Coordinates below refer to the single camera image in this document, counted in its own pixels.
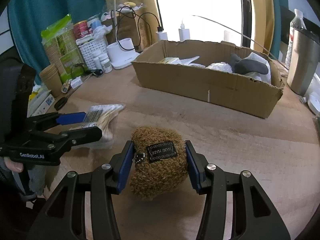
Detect teal curtain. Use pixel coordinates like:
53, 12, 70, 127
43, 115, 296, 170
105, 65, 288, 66
7, 0, 107, 85
269, 0, 288, 61

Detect yellow white plush toy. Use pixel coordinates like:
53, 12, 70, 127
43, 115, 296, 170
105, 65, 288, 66
119, 2, 145, 12

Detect red can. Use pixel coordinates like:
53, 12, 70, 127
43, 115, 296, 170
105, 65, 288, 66
73, 21, 92, 40

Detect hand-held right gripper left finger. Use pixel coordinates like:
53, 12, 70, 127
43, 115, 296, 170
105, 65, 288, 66
26, 140, 137, 240

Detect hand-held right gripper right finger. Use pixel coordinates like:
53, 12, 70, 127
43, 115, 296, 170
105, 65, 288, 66
184, 140, 291, 240

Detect cardboard box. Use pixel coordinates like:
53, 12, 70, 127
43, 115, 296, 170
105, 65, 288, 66
131, 39, 286, 119

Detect white flat box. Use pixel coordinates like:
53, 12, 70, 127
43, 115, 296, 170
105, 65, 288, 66
27, 85, 56, 118

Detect grey soft slipper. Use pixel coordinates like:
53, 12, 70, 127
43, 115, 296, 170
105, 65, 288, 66
230, 53, 269, 75

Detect white computer mouse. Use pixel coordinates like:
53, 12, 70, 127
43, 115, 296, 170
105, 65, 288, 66
306, 92, 320, 116

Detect white pill bottle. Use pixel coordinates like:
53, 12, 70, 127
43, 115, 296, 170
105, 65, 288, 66
102, 59, 113, 74
99, 53, 110, 67
93, 52, 102, 71

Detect cotton swab bag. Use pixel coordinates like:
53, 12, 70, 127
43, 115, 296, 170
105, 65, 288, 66
68, 103, 126, 151

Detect black door frame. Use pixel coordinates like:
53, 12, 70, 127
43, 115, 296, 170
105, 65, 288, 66
238, 0, 256, 48

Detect white desk lamp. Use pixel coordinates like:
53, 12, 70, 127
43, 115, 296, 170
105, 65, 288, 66
85, 0, 141, 70

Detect person's left forearm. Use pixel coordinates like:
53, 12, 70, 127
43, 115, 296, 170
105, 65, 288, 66
23, 166, 47, 198

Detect white plastic bag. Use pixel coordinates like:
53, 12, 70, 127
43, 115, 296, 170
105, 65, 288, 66
179, 56, 207, 68
239, 52, 272, 84

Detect yellow printed packet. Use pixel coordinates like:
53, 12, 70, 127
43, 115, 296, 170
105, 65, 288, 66
158, 57, 181, 65

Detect person's left hand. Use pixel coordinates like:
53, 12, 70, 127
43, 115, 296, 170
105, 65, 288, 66
3, 156, 24, 173

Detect clear plastic water bottle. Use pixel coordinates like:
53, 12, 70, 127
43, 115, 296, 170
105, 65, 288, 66
285, 9, 308, 69

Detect stack of paper cups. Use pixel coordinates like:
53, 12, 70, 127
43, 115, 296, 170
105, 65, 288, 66
39, 63, 63, 98

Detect person's dark clothing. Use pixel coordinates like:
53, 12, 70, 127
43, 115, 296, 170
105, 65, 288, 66
0, 170, 47, 240

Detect black cable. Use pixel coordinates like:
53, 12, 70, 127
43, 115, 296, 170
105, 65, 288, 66
116, 6, 164, 53

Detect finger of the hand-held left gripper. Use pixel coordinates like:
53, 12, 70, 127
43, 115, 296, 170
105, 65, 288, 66
49, 126, 103, 151
27, 111, 87, 132

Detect green paper cup packet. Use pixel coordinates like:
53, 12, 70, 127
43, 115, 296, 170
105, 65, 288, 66
40, 14, 87, 85

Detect black scissors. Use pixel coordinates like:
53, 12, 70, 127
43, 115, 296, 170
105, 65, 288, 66
53, 96, 68, 111

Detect brown plush toy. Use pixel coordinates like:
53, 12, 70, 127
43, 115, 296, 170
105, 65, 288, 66
129, 126, 189, 201

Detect white plastic basket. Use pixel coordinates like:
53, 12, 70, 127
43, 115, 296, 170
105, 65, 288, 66
76, 38, 109, 68

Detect steel tumbler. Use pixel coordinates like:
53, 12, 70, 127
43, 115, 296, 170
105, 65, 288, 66
286, 29, 320, 96

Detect brown paper bag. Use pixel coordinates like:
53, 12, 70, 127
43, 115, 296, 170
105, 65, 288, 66
101, 4, 146, 52

